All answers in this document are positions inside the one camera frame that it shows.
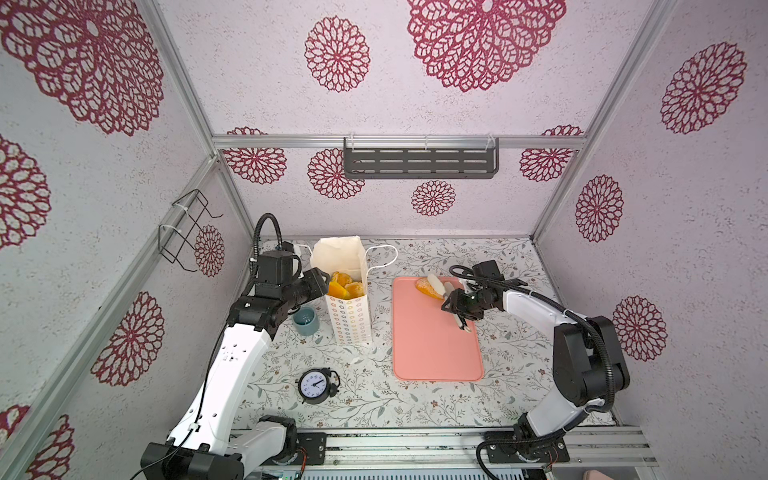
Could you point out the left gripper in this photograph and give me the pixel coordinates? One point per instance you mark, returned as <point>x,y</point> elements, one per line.
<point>318,287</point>

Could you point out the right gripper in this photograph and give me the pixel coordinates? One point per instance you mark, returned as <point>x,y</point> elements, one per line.
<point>455,297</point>

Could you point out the corn-like yellow bread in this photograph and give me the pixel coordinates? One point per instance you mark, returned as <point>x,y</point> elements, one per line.
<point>341,278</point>

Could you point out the small yellow bread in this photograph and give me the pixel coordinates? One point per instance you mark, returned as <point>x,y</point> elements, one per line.
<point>355,290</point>

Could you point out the white paper bag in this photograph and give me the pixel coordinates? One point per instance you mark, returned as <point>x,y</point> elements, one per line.
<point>349,263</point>

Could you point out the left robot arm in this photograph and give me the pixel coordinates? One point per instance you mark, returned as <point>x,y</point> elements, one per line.
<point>200,446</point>

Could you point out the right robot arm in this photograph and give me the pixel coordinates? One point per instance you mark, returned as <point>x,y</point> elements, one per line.
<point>588,365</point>

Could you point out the teal cup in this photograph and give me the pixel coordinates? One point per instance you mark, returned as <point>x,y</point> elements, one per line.
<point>305,321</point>

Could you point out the pink tray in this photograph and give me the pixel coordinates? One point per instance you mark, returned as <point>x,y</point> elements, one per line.
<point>427,343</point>

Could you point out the black alarm clock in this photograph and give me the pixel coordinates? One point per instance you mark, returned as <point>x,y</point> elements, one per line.
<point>315,386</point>

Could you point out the grey wall shelf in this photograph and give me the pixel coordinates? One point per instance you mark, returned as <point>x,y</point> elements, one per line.
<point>425,163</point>

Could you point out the black wire rack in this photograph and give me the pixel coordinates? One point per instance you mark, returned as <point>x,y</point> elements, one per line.
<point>174,238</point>

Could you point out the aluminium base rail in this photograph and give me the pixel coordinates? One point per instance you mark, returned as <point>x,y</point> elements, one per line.
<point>443,448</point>

